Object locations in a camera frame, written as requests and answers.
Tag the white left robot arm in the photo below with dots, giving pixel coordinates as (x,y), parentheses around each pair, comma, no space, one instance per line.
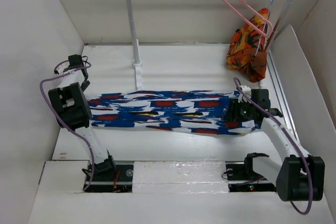
(70,104)

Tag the light blue wire hanger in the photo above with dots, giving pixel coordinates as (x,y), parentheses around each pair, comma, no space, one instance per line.
(269,4)

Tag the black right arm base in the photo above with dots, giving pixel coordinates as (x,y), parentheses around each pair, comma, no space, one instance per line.
(242,180)

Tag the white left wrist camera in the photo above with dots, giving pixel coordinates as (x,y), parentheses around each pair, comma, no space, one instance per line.
(61,69)

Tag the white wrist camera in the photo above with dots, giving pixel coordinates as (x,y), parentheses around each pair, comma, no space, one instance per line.
(61,69)
(244,94)

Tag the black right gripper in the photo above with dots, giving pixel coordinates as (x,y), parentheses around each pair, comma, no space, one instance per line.
(231,115)

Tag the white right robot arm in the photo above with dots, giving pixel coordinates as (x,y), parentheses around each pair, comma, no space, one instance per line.
(300,176)

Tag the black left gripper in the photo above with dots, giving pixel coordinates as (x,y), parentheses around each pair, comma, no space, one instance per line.
(85,85)

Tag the orange camouflage garment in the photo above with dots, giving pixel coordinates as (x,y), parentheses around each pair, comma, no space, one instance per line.
(246,53)

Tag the blue white red patterned trousers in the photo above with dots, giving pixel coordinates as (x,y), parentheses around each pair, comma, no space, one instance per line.
(198,111)

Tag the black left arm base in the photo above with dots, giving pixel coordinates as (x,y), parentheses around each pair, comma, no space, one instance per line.
(120,182)

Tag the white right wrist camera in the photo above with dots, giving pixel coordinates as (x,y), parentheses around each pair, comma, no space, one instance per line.
(244,94)

